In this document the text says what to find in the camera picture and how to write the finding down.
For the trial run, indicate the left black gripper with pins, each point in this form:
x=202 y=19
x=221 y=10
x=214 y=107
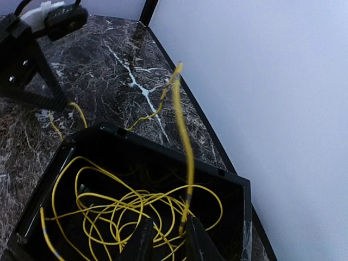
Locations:
x=21 y=60

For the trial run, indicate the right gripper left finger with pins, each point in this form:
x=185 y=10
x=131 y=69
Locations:
x=140 y=245

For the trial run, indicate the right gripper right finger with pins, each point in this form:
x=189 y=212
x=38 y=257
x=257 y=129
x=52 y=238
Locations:
x=198 y=244

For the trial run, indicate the black three-compartment bin tray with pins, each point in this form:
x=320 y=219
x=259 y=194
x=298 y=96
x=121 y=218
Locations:
x=103 y=180

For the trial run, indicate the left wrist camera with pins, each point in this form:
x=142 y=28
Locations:
x=54 y=20

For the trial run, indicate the left black frame post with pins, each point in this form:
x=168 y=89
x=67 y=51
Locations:
x=148 y=11

